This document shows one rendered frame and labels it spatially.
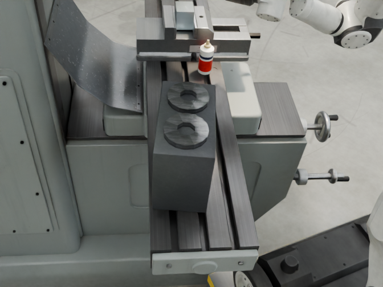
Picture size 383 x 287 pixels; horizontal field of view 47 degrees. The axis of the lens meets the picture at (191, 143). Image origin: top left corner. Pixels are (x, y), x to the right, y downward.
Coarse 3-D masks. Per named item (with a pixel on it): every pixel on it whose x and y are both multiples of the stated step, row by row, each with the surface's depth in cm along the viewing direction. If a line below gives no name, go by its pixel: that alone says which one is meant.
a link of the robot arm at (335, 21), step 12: (312, 12) 112; (324, 12) 114; (336, 12) 116; (348, 12) 117; (312, 24) 116; (324, 24) 116; (336, 24) 116; (348, 24) 116; (360, 24) 115; (336, 36) 119
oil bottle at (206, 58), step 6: (204, 48) 124; (210, 48) 124; (204, 54) 124; (210, 54) 124; (204, 60) 126; (210, 60) 126; (198, 66) 129; (204, 66) 127; (210, 66) 128; (204, 72) 129; (210, 72) 130
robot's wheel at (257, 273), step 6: (258, 264) 130; (246, 270) 128; (252, 270) 127; (258, 270) 127; (234, 276) 138; (240, 276) 136; (246, 276) 128; (252, 276) 126; (258, 276) 126; (264, 276) 126; (234, 282) 140; (240, 282) 138; (246, 282) 135; (252, 282) 125; (258, 282) 124; (264, 282) 125; (270, 282) 125
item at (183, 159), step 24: (168, 96) 91; (192, 96) 94; (168, 120) 87; (192, 120) 87; (168, 144) 84; (192, 144) 83; (168, 168) 85; (192, 168) 85; (168, 192) 91; (192, 192) 91
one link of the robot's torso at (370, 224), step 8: (376, 208) 98; (376, 216) 98; (368, 224) 102; (376, 224) 98; (368, 232) 106; (376, 232) 99; (376, 240) 103; (376, 248) 107; (376, 256) 109; (376, 264) 110; (368, 272) 113; (376, 272) 110; (368, 280) 114; (376, 280) 111
